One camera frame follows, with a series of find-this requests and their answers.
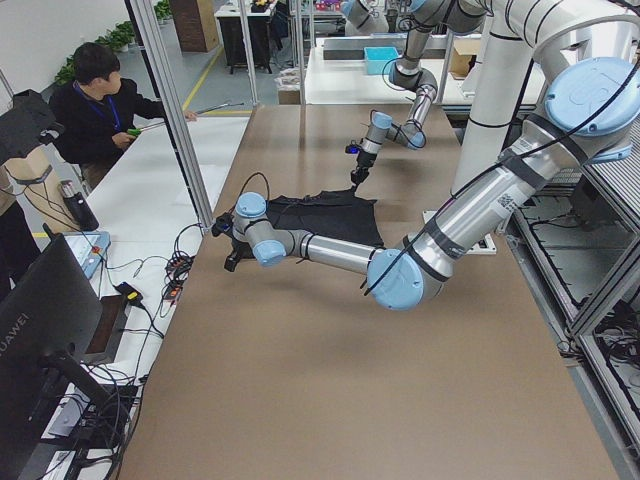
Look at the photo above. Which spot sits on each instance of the black power adapter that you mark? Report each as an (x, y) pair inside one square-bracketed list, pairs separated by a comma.
[(133, 295)]

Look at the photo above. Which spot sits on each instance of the cardboard box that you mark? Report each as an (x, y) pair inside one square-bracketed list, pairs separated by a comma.
[(463, 57)]

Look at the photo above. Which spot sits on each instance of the aluminium frame post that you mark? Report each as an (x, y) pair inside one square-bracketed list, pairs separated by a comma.
[(148, 37)]

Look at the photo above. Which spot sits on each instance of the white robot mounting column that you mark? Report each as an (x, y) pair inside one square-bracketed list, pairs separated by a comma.
[(528, 45)]

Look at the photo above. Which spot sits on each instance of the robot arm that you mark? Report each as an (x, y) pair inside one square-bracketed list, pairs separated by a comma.
[(420, 17), (586, 114)]

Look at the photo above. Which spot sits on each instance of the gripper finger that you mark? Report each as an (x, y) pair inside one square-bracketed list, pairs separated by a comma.
[(358, 176), (231, 262)]

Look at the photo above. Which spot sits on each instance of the black Huawei monitor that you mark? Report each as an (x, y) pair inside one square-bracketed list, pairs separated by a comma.
[(47, 323)]

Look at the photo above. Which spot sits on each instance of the usb hub with cables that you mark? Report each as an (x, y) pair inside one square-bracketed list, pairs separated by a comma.
[(177, 270)]

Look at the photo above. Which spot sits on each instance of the blue plastic bin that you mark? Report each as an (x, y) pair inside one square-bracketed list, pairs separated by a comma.
[(379, 60)]

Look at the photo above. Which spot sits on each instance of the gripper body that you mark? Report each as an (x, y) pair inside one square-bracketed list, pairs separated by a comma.
[(362, 161), (235, 248)]

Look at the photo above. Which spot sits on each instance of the seated person in black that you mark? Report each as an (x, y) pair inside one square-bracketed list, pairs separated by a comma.
[(97, 109)]

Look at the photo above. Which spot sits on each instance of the teach pendant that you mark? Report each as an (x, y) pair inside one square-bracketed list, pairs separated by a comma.
[(89, 249)]

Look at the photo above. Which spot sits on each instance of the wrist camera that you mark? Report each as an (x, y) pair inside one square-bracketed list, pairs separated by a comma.
[(223, 225), (352, 148)]

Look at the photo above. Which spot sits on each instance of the black printed t-shirt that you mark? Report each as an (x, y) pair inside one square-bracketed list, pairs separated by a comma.
[(299, 227)]

